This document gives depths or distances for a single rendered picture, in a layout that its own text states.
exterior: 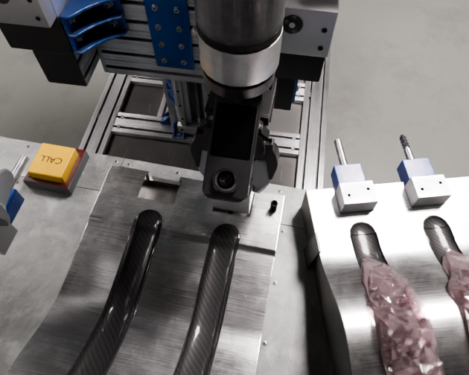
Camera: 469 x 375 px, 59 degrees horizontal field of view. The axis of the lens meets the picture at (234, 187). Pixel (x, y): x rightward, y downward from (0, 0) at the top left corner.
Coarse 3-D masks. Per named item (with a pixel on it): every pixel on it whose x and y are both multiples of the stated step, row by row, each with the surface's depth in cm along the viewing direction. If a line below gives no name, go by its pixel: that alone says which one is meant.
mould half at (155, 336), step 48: (192, 192) 59; (96, 240) 56; (192, 240) 56; (240, 240) 55; (96, 288) 53; (144, 288) 53; (192, 288) 53; (240, 288) 53; (48, 336) 48; (144, 336) 49; (240, 336) 50
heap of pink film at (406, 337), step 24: (384, 264) 55; (456, 264) 55; (384, 288) 51; (408, 288) 52; (456, 288) 51; (384, 312) 49; (408, 312) 48; (384, 336) 48; (408, 336) 46; (432, 336) 47; (384, 360) 47; (408, 360) 45; (432, 360) 47
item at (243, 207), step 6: (252, 186) 54; (252, 192) 56; (246, 198) 54; (216, 204) 57; (222, 204) 56; (228, 204) 56; (234, 204) 56; (240, 204) 55; (246, 204) 55; (228, 210) 58; (234, 210) 57; (240, 210) 57; (246, 210) 56
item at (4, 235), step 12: (24, 156) 57; (24, 168) 57; (12, 192) 53; (12, 204) 53; (12, 216) 53; (0, 228) 51; (12, 228) 53; (0, 240) 51; (12, 240) 54; (0, 252) 52
